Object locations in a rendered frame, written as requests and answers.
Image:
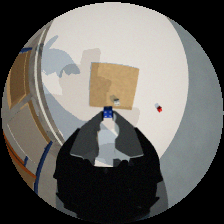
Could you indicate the beige die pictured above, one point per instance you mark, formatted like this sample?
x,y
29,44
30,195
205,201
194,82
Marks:
x,y
117,102

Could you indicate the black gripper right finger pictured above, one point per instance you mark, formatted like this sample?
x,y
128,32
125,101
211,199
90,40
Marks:
x,y
132,145

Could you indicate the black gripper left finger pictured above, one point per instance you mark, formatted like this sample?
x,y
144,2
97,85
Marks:
x,y
82,144

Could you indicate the tan square mat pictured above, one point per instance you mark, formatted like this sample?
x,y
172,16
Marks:
x,y
109,82

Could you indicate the blue die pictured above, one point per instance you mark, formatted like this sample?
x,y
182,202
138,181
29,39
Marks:
x,y
107,110

